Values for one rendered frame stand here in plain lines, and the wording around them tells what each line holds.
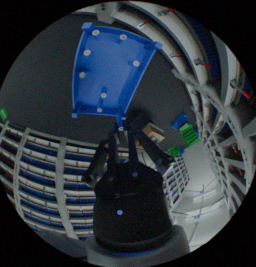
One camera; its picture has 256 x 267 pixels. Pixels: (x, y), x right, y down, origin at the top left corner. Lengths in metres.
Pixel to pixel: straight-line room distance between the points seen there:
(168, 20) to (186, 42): 0.12
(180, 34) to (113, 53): 0.29
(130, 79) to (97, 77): 0.12
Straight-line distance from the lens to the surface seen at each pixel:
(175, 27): 0.42
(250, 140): 0.56
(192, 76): 0.66
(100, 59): 0.29
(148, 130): 0.70
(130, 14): 0.58
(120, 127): 0.23
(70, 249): 0.19
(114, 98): 0.32
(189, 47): 0.45
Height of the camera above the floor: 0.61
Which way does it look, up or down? 34 degrees down
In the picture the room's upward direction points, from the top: 166 degrees clockwise
